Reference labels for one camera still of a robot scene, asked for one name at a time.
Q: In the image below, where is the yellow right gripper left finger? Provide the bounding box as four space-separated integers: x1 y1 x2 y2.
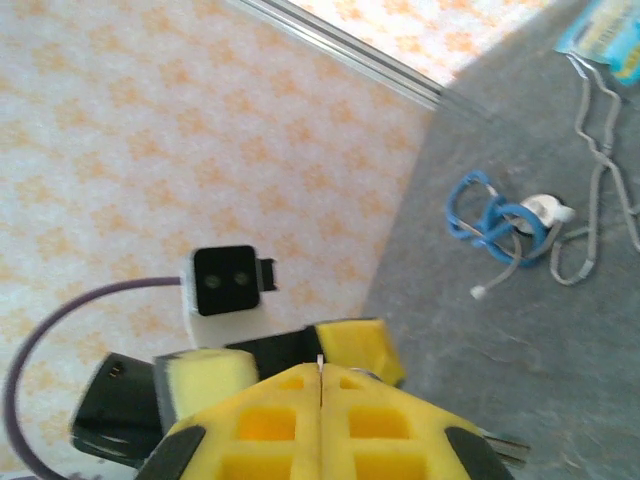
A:
137 363 322 480

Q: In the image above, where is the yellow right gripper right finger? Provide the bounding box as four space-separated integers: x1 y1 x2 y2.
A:
320 363 517 480

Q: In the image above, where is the blue stethoscope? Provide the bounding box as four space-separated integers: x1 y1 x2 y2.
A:
445 169 577 301

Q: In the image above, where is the blue snack packet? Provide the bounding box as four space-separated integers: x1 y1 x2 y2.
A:
553 0 640 89

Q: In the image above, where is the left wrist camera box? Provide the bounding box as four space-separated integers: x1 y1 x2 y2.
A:
180 243 281 352

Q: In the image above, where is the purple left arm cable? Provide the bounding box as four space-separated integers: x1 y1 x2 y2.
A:
1 276 187 480

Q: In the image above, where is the aluminium corner post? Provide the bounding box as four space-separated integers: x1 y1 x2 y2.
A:
223 0 445 109

